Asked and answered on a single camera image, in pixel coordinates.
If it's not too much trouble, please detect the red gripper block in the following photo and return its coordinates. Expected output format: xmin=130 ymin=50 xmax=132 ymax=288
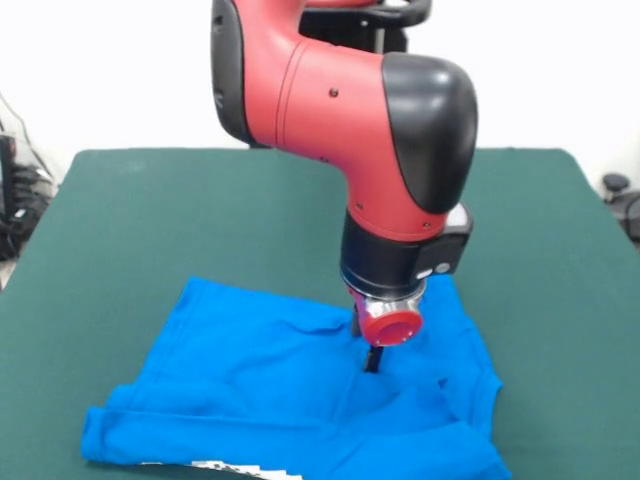
xmin=343 ymin=282 xmax=425 ymax=375

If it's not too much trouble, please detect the blue printed t-shirt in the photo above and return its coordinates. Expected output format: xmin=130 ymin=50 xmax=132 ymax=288
xmin=81 ymin=273 xmax=512 ymax=480

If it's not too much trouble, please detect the dark green table cloth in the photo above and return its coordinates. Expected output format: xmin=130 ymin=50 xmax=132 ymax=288
xmin=0 ymin=146 xmax=640 ymax=480

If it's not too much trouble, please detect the gray office chair base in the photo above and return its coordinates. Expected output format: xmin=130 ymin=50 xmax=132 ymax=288
xmin=601 ymin=172 xmax=640 ymax=239

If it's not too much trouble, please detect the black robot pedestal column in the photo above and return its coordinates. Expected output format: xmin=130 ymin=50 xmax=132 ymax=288
xmin=247 ymin=0 xmax=431 ymax=151

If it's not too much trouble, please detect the black cable pile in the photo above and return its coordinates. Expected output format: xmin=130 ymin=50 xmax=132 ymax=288
xmin=0 ymin=162 xmax=56 ymax=262

